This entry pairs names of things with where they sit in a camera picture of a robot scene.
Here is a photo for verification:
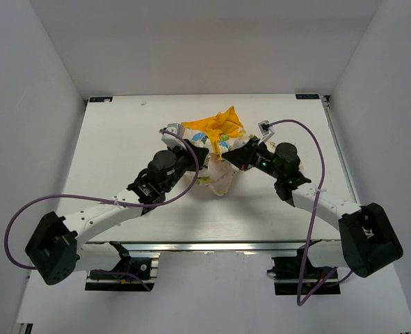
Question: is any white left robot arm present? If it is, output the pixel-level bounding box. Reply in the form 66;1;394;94
25;144;209;285

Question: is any blue left corner label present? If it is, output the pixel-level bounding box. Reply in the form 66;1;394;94
88;96;113;103

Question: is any blue right corner label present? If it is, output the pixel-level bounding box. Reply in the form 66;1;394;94
295;94;320;100

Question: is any cream dinosaur print baby jacket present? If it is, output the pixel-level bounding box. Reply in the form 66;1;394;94
177;105;305;198

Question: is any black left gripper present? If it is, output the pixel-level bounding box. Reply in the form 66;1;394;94
162;139;209;193

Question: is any aluminium front table rail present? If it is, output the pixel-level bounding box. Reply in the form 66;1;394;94
45;240;380;254

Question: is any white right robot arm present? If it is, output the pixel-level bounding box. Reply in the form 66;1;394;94
222;139;403;278

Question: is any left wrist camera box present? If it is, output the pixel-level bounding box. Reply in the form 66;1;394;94
161;123;186;149

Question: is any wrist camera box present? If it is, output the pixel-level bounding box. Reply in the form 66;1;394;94
258;120;275;143
161;123;186;149

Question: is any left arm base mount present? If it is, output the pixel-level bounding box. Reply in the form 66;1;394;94
85;253;160;292

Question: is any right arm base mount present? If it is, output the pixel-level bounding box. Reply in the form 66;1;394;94
266;257;341;296

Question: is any aluminium right side rail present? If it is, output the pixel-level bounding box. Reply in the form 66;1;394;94
322;95;380;251

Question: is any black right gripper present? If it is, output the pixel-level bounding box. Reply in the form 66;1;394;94
223;138;283;180

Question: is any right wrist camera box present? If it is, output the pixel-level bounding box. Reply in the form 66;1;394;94
258;120;275;143

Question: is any blue corner label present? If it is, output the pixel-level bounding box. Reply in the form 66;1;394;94
295;94;320;100
88;96;113;103

